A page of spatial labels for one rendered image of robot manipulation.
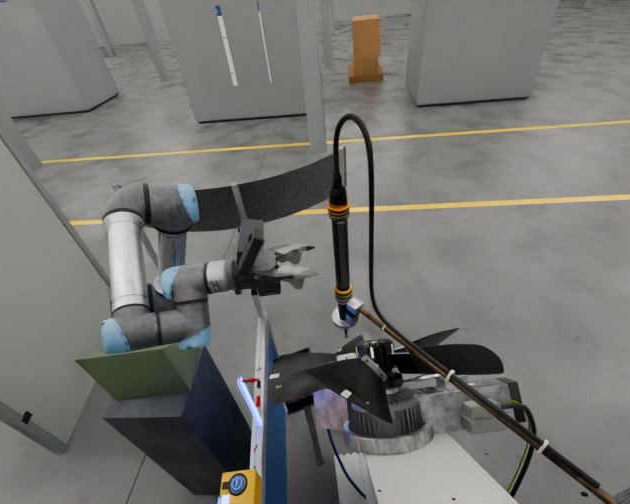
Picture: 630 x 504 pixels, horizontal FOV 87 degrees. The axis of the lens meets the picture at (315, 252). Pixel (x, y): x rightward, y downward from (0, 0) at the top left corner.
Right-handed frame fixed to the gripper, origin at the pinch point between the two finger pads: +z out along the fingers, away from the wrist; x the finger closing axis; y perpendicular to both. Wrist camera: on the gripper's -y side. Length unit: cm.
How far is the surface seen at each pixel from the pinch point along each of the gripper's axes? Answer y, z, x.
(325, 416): 67, -3, 7
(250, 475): 58, -26, 25
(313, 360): 46.8, -4.2, -2.7
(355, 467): 156, 8, -4
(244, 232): 38, -30, -69
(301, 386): 46.2, -8.6, 6.2
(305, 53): 23, 26, -430
